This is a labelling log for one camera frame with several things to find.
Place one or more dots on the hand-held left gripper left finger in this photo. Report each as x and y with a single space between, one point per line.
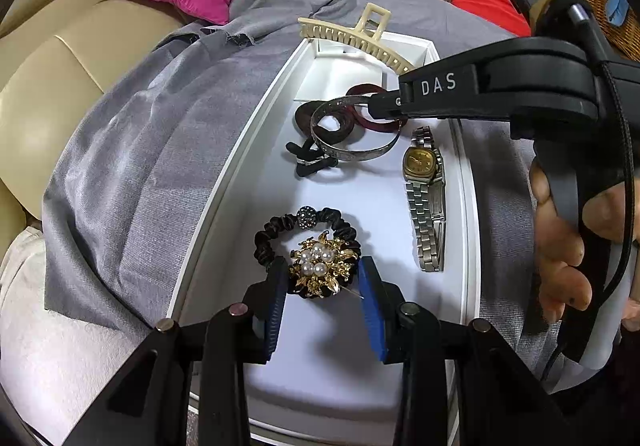
277 306

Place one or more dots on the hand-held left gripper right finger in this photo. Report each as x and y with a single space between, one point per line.
372 311

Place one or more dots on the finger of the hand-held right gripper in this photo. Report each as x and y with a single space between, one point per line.
425 103

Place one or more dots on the maroon bangle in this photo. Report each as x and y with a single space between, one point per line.
380 127

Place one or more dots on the gold pearl brooch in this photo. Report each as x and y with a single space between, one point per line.
320 261

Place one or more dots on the black scrunchie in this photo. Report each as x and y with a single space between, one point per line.
267 236

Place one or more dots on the silver bangle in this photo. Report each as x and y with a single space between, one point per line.
360 156

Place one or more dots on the silver wristwatch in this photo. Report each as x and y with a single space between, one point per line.
425 221

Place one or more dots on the white tray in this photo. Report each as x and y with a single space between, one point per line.
350 206

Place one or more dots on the person's right hand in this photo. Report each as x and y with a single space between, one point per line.
557 266

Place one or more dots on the blue object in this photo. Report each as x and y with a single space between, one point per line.
619 6

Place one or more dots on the cream hair claw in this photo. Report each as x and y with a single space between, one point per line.
340 33

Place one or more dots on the grey blanket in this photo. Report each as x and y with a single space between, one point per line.
150 126

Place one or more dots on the white cloth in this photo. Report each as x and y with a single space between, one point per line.
60 351

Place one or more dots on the beige sofa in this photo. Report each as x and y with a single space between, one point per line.
50 76

